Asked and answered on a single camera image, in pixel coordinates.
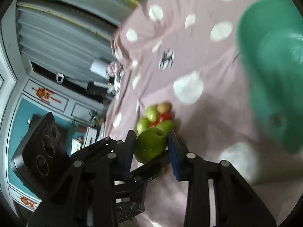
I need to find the tiger sticker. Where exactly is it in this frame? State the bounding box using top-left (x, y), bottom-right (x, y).
top-left (31, 87), bottom-right (61, 104)
top-left (19, 194), bottom-right (36, 209)

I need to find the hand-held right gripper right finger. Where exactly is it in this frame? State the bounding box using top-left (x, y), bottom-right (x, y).
top-left (167, 130), bottom-right (276, 227)

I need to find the pile of clutter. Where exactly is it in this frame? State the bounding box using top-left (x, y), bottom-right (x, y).
top-left (106, 76), bottom-right (124, 96)

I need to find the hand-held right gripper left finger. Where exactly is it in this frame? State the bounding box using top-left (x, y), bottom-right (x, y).
top-left (27, 130), bottom-right (136, 227)

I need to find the grey curtain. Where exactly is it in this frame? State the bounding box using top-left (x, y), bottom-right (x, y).
top-left (16, 0), bottom-right (134, 95)

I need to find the white paper roll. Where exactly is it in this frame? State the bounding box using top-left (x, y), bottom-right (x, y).
top-left (90, 59), bottom-right (107, 76)

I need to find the pink crumpled cloth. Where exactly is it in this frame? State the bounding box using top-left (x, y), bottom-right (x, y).
top-left (106, 61), bottom-right (124, 79)

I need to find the large green apple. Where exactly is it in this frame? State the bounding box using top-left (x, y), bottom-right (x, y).
top-left (134, 127), bottom-right (167, 164)

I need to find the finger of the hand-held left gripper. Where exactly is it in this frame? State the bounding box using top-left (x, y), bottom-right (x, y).
top-left (115, 155), bottom-right (171, 223)
top-left (71, 136), bottom-right (128, 160)

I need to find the small yellow round fruit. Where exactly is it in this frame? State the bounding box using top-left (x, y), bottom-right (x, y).
top-left (157, 102), bottom-right (171, 114)

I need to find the grey panelled cabinet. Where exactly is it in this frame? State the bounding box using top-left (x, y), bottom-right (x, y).
top-left (0, 19), bottom-right (106, 218)

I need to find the pink polka dot bedsheet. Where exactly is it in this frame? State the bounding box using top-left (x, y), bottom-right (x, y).
top-left (104, 0), bottom-right (303, 227)

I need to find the green plastic bowl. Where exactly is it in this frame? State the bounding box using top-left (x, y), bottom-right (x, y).
top-left (237, 0), bottom-right (303, 155)

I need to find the green oval fruit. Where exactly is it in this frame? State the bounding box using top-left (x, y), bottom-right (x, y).
top-left (156, 120), bottom-right (176, 133)
top-left (145, 106), bottom-right (159, 122)
top-left (137, 117), bottom-right (151, 134)

